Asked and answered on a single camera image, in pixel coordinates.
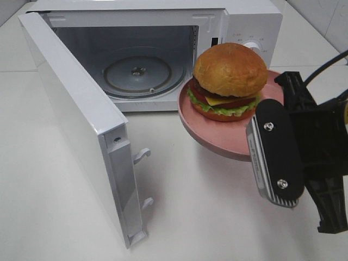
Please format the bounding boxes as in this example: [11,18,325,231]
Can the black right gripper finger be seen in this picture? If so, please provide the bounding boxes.
[305,177,347,234]
[274,71,321,111]

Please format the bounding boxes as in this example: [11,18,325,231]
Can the burger with lettuce and cheese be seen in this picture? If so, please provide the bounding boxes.
[187,43,268,122]

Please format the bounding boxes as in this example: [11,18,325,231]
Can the glass microwave turntable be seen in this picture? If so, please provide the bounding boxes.
[101,46,186,99]

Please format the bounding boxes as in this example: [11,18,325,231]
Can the upper white microwave knob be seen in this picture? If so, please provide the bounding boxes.
[243,41,262,55]

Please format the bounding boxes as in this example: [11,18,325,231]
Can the pink round plate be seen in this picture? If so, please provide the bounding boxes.
[177,70,286,163]

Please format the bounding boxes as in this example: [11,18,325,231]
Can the white microwave oven body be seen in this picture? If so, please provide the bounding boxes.
[26,1,283,112]

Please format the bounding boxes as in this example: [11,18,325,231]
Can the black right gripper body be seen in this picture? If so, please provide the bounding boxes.
[285,100,347,179]

